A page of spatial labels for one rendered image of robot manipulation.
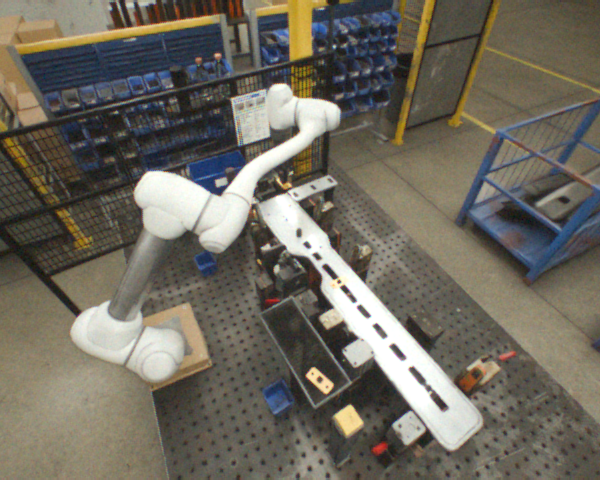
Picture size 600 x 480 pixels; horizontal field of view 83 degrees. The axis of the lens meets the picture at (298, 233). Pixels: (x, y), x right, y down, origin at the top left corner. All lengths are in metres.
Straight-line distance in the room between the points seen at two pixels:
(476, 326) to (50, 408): 2.53
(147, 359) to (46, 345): 1.77
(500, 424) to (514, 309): 1.40
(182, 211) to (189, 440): 0.98
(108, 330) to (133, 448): 1.25
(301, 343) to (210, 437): 0.62
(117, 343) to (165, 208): 0.55
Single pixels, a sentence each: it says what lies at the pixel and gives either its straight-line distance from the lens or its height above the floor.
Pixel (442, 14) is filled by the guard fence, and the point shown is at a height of 1.32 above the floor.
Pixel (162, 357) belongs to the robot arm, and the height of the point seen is 1.09.
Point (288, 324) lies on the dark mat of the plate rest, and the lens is 1.24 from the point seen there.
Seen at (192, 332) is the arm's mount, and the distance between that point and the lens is 1.61.
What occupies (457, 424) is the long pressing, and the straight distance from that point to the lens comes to 1.38.
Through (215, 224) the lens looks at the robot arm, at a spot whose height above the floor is 1.55.
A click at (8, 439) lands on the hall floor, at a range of 2.88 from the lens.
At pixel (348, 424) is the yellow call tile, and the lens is 1.13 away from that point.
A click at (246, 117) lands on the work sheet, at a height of 1.32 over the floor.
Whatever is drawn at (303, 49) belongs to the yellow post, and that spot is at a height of 1.59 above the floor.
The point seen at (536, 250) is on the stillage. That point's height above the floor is 0.17.
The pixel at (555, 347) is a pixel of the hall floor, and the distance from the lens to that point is 3.01.
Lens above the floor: 2.25
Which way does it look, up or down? 47 degrees down
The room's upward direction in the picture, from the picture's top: 1 degrees counter-clockwise
